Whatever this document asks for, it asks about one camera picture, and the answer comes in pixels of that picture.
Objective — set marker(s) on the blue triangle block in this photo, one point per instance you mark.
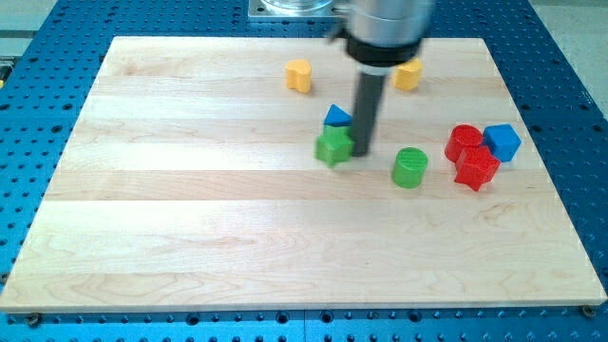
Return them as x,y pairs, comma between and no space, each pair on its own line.
336,116

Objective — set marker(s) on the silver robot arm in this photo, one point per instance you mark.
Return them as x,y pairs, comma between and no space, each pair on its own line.
383,33

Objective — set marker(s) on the yellow hexagon block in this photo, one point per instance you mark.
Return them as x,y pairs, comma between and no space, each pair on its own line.
407,75

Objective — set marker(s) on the green star block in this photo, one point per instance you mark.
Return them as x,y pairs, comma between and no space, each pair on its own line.
334,145

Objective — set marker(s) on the yellow heart block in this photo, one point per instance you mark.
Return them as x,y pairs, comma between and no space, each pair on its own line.
299,75

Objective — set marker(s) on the green cylinder block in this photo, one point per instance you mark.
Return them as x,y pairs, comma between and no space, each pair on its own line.
409,167

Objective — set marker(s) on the black pusher rod tool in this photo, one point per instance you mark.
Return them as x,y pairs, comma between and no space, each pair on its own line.
368,95

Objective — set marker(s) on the wooden board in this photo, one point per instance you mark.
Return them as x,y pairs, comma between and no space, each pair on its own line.
189,183

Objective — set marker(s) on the red cylinder block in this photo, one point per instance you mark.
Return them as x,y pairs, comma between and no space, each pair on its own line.
461,137

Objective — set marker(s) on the red star block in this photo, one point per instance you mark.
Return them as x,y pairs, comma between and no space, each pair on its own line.
476,166

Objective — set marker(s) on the blue cube block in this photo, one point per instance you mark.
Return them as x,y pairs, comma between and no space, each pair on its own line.
502,140

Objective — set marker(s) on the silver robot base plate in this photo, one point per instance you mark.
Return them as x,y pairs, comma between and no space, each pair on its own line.
274,9

